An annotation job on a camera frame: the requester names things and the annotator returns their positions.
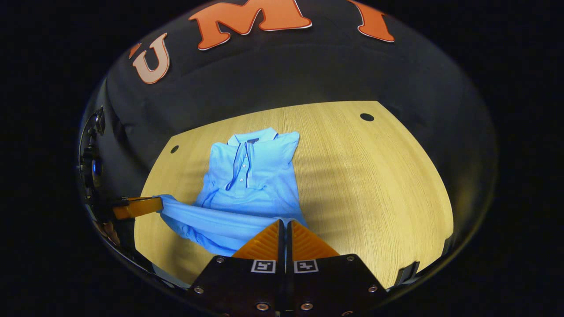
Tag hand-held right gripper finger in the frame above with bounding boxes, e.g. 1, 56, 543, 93
187, 219, 286, 317
286, 220, 389, 317

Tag light blue T-shirt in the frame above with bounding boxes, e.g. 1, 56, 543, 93
156, 127, 309, 258

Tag small grey table bracket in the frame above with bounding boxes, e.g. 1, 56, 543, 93
393, 261, 420, 287

